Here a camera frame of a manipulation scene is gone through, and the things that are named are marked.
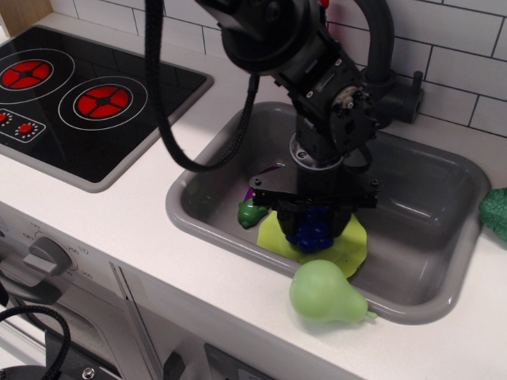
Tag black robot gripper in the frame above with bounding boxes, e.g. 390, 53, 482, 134
249, 161, 380, 238

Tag blue toy blueberries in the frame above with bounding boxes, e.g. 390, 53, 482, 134
285, 207, 334, 254

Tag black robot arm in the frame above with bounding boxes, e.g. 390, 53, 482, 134
202, 1, 377, 238

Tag yellow-green plastic plate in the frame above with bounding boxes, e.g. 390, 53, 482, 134
257, 211, 368, 278

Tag grey plastic sink basin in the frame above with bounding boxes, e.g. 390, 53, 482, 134
166, 102, 490, 325

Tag purple toy eggplant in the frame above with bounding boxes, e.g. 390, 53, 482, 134
237, 187, 272, 229

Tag green toy pear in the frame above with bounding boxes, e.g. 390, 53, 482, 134
289, 260, 378, 323

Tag dark grey toy faucet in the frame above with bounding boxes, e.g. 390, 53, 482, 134
324, 0, 424, 135

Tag green toy broccoli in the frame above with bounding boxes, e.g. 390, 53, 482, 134
479, 188, 506, 243

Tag black toy stove top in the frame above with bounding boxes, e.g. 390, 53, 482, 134
0, 25, 215, 194

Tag grey oven knob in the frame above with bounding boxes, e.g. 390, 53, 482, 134
23, 237, 72, 276

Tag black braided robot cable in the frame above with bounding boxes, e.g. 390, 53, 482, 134
144, 0, 261, 173

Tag black braided cable lower left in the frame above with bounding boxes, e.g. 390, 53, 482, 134
0, 305, 71, 380

